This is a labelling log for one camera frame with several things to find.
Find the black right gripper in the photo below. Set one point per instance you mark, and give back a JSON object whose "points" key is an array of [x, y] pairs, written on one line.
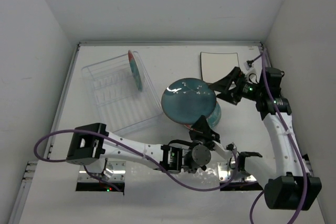
{"points": [[223, 84]]}

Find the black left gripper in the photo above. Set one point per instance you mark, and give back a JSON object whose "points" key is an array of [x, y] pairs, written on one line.
{"points": [[201, 128]]}

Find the white square plate black rim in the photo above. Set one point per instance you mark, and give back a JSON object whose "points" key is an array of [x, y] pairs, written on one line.
{"points": [[207, 80]]}

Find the dark blue round plate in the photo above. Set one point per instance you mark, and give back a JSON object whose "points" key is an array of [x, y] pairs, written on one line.
{"points": [[185, 100]]}

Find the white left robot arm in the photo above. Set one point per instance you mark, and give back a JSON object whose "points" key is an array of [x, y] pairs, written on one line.
{"points": [[92, 145]]}

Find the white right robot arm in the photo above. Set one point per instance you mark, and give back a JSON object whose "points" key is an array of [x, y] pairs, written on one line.
{"points": [[290, 185]]}

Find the clear plastic dish rack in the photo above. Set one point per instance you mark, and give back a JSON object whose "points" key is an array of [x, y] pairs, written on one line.
{"points": [[117, 101]]}

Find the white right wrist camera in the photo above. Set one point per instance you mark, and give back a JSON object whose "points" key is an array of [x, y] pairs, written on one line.
{"points": [[250, 70]]}

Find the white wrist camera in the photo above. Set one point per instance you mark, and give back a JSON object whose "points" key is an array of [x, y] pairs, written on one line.
{"points": [[250, 70], [225, 152]]}

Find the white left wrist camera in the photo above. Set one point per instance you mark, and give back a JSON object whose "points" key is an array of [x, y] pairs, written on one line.
{"points": [[225, 152]]}

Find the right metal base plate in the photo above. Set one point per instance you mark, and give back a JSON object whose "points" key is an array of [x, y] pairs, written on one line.
{"points": [[226, 170]]}

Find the metal base plate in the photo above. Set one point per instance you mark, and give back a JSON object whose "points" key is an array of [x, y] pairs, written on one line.
{"points": [[114, 172], [226, 170]]}

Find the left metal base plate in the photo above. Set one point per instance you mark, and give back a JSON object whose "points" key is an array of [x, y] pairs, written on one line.
{"points": [[114, 172]]}

